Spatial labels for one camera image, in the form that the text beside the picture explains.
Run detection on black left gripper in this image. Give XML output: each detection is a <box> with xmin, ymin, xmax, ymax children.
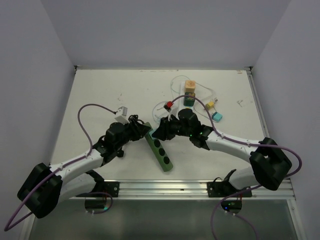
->
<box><xmin>114</xmin><ymin>117</ymin><xmax>149</xmax><ymax>151</ymax></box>

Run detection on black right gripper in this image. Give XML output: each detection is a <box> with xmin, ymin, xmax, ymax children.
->
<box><xmin>153</xmin><ymin>113</ymin><xmax>193</xmax><ymax>141</ymax></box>

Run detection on mint USB charger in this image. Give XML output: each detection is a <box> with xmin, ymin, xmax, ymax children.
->
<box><xmin>149</xmin><ymin>130</ymin><xmax>155</xmax><ymax>140</ymax></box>

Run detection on green power strip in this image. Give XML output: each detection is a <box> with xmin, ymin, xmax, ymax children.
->
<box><xmin>143</xmin><ymin>122</ymin><xmax>174</xmax><ymax>172</ymax></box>

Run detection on white power strip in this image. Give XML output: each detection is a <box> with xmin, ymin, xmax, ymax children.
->
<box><xmin>178</xmin><ymin>80</ymin><xmax>196</xmax><ymax>110</ymax></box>

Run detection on dark green cube adapter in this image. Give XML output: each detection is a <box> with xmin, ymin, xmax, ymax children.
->
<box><xmin>183</xmin><ymin>92</ymin><xmax>196</xmax><ymax>107</ymax></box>

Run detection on orange cube socket adapter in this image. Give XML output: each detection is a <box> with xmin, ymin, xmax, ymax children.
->
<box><xmin>184</xmin><ymin>80</ymin><xmax>196</xmax><ymax>93</ymax></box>

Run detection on yellow USB charger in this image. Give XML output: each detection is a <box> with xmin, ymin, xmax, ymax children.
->
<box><xmin>205</xmin><ymin>101</ymin><xmax>215</xmax><ymax>111</ymax></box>

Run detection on teal USB charger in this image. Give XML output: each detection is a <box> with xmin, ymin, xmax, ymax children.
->
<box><xmin>211</xmin><ymin>112</ymin><xmax>223</xmax><ymax>123</ymax></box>

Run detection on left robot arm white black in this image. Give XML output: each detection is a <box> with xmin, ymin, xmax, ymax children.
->
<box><xmin>17</xmin><ymin>120</ymin><xmax>151</xmax><ymax>219</ymax></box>

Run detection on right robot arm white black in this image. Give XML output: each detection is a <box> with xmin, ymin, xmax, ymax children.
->
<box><xmin>152</xmin><ymin>108</ymin><xmax>292</xmax><ymax>197</ymax></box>

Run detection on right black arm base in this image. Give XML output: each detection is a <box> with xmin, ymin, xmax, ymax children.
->
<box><xmin>206</xmin><ymin>177</ymin><xmax>253</xmax><ymax>198</ymax></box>

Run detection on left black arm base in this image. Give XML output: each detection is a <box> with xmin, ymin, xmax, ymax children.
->
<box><xmin>76</xmin><ymin>181</ymin><xmax>120</xmax><ymax>198</ymax></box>

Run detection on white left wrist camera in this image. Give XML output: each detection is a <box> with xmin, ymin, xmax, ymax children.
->
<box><xmin>114</xmin><ymin>106</ymin><xmax>129</xmax><ymax>124</ymax></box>

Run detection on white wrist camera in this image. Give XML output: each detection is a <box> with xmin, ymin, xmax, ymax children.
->
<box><xmin>114</xmin><ymin>106</ymin><xmax>129</xmax><ymax>124</ymax></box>
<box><xmin>163</xmin><ymin>101</ymin><xmax>179</xmax><ymax>117</ymax></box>

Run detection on black power cord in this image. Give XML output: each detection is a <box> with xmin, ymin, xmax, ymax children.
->
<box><xmin>119</xmin><ymin>114</ymin><xmax>146</xmax><ymax>158</ymax></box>

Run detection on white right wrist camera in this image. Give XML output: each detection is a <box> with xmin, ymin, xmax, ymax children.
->
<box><xmin>163</xmin><ymin>101</ymin><xmax>179</xmax><ymax>117</ymax></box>

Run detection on light blue charging cable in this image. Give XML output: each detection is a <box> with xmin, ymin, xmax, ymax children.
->
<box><xmin>151</xmin><ymin>74</ymin><xmax>191</xmax><ymax>126</ymax></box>

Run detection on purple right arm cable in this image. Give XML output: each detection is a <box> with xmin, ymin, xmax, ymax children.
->
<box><xmin>172</xmin><ymin>95</ymin><xmax>303</xmax><ymax>240</ymax></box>

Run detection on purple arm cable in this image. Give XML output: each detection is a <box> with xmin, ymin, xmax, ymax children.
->
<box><xmin>3</xmin><ymin>103</ymin><xmax>118</xmax><ymax>231</ymax></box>
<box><xmin>172</xmin><ymin>95</ymin><xmax>303</xmax><ymax>240</ymax></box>

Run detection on aluminium mounting rail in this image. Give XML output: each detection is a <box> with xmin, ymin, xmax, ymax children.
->
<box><xmin>57</xmin><ymin>178</ymin><xmax>296</xmax><ymax>201</ymax></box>

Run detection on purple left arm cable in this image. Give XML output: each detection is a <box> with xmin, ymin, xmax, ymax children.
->
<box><xmin>3</xmin><ymin>103</ymin><xmax>118</xmax><ymax>231</ymax></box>

